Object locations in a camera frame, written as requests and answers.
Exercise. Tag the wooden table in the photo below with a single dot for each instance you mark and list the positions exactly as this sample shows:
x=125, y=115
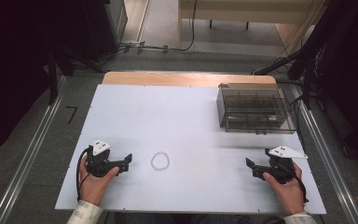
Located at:
x=167, y=78

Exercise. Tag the dark cabinet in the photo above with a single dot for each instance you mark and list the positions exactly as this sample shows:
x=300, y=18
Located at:
x=105, y=28

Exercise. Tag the clear plastic drawer box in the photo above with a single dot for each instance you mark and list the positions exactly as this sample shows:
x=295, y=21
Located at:
x=254, y=109

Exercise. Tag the person's right hand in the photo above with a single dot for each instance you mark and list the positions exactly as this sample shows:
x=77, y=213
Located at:
x=287, y=194

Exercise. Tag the metal floor rail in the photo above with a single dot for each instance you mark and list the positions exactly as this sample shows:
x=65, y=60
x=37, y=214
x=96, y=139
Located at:
x=34, y=146
x=326, y=152

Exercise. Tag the white board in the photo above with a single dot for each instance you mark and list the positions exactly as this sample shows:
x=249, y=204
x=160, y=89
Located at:
x=180, y=124

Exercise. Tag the black metal stand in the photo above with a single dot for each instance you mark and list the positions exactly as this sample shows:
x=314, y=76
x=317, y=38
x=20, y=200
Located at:
x=53, y=77

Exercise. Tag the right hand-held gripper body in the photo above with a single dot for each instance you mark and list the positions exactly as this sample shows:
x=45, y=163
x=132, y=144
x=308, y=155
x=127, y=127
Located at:
x=279, y=165

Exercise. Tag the beige wooden furniture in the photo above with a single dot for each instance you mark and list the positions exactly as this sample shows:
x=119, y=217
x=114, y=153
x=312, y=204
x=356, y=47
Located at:
x=245, y=11

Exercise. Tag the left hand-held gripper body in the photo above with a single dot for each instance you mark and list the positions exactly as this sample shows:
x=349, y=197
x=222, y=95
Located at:
x=100, y=161

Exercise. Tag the black equipment stand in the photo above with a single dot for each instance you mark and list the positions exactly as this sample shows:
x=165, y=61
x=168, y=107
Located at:
x=307, y=62

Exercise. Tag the person's left hand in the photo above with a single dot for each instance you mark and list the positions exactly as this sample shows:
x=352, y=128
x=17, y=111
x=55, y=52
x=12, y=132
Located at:
x=94, y=186

